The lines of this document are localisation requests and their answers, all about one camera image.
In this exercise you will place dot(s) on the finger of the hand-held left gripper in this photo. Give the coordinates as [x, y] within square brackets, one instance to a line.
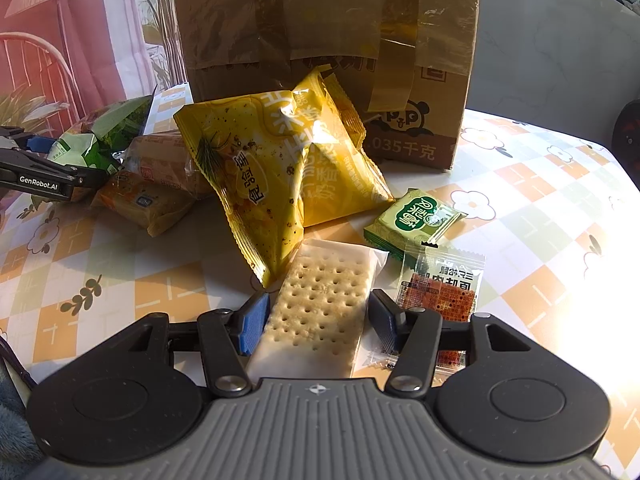
[90, 181]
[37, 142]

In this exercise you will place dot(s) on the orange sandwich cracker packet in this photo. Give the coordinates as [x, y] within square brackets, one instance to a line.
[145, 205]

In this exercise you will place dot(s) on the blue fluffy cloth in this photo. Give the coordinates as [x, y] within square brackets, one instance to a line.
[12, 425]

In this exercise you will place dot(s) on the floral checked tablecloth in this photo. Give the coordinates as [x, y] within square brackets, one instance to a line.
[525, 220]

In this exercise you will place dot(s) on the pale orange bread packet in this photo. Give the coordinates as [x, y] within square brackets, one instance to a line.
[160, 157]

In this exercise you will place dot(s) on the yellow speckled snack bag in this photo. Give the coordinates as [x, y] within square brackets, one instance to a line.
[250, 185]

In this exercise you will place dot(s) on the small green biscuit packet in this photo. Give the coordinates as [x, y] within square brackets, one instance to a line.
[415, 220]

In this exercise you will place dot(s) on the green snack bag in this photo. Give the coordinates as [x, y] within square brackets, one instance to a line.
[110, 130]

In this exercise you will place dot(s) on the taped cardboard box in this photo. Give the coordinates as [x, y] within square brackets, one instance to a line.
[325, 20]

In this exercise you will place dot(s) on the clear soda cracker packet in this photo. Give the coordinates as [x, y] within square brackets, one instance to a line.
[315, 310]

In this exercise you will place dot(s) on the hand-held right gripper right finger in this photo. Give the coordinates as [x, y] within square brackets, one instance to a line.
[385, 325]

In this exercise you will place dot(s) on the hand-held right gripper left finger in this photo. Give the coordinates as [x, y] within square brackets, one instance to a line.
[255, 325]

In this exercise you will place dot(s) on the printed cloth backdrop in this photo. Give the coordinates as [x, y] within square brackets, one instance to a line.
[75, 35]

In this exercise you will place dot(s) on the clear red meat snack packet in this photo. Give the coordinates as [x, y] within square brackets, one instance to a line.
[440, 280]

